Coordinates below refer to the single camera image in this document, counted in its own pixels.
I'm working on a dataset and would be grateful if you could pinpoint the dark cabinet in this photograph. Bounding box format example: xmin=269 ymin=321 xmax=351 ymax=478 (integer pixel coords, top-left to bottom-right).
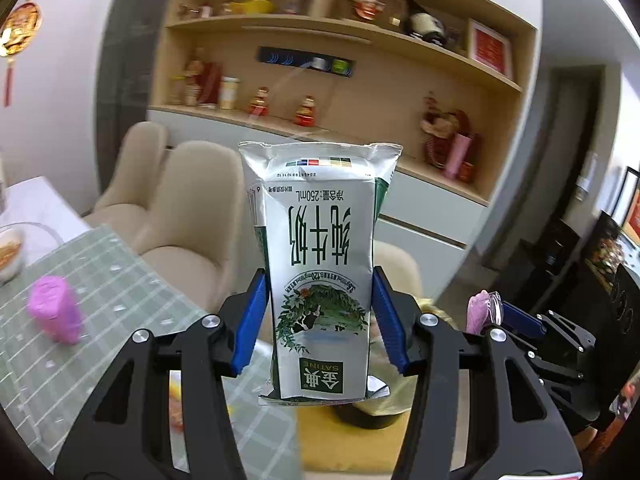
xmin=582 ymin=210 xmax=640 ymax=341

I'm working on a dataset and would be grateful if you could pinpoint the red gold hanging ornament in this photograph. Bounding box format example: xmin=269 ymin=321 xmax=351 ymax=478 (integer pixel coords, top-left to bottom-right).
xmin=0 ymin=0 xmax=43 ymax=108

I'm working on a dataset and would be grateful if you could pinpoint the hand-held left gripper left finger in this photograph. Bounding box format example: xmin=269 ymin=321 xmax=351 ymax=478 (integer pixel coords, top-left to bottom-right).
xmin=54 ymin=267 xmax=271 ymax=480

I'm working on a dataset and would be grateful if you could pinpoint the pink snack packet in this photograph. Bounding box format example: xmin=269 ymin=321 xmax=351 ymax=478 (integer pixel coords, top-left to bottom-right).
xmin=467 ymin=290 xmax=503 ymax=335

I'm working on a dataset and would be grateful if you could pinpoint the cream tumbler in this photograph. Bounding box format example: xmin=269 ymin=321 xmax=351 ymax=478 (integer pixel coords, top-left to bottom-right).
xmin=220 ymin=76 xmax=240 ymax=110

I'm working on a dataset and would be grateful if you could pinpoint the wine bottle with panda holder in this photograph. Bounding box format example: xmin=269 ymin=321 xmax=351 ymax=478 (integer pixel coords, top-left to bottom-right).
xmin=397 ymin=0 xmax=448 ymax=46

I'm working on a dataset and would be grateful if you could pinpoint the black power strip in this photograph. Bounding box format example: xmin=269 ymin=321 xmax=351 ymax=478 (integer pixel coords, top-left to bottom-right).
xmin=257 ymin=46 xmax=357 ymax=78

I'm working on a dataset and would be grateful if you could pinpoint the small red figurine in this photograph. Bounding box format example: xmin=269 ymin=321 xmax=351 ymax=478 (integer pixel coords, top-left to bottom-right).
xmin=248 ymin=86 xmax=271 ymax=116
xmin=294 ymin=95 xmax=317 ymax=127

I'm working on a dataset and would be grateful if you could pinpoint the wooden wall shelf unit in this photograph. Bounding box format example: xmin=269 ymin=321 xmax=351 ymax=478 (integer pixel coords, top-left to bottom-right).
xmin=150 ymin=0 xmax=541 ymax=206

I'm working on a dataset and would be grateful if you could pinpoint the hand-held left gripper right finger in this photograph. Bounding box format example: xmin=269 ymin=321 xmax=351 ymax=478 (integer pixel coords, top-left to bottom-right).
xmin=372 ymin=265 xmax=583 ymax=480

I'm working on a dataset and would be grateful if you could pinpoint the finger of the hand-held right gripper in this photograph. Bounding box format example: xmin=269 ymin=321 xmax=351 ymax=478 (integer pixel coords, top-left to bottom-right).
xmin=500 ymin=301 xmax=597 ymax=356

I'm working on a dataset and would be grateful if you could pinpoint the red gift bag with flowers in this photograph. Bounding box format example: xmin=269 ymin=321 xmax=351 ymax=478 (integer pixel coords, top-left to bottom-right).
xmin=182 ymin=47 xmax=223 ymax=108

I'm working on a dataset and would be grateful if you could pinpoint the fortune god figurine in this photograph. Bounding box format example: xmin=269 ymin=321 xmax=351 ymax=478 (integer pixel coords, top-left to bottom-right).
xmin=346 ymin=0 xmax=388 ymax=23

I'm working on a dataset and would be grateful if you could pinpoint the large framed picture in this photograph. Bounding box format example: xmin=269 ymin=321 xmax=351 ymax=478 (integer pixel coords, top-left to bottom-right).
xmin=620 ymin=166 xmax=640 ymax=248

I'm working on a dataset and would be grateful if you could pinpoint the copper teaware set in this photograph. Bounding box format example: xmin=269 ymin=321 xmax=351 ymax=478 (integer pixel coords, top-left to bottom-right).
xmin=177 ymin=2 xmax=213 ymax=20

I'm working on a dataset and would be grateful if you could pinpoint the yellow seat cushion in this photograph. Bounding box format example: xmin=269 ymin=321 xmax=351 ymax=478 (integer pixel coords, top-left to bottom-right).
xmin=300 ymin=410 xmax=416 ymax=478

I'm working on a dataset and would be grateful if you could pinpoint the white sideboard cabinet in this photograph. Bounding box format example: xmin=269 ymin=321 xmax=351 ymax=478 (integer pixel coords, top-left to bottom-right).
xmin=147 ymin=107 xmax=488 ymax=281

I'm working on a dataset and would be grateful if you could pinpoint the white green milk carton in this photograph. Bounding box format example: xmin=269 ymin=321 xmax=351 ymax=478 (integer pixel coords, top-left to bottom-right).
xmin=237 ymin=140 xmax=403 ymax=407

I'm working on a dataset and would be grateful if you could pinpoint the large patterned bowl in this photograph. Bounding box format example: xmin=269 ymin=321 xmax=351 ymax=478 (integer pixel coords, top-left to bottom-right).
xmin=0 ymin=223 xmax=26 ymax=286

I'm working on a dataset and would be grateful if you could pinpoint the red gold snack packet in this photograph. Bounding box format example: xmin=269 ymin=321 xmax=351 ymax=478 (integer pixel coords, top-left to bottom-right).
xmin=169 ymin=382 xmax=187 ymax=431

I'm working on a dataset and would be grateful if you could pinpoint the red framed picture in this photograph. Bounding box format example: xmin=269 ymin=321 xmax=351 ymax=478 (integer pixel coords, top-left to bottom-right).
xmin=467 ymin=18 xmax=513 ymax=79

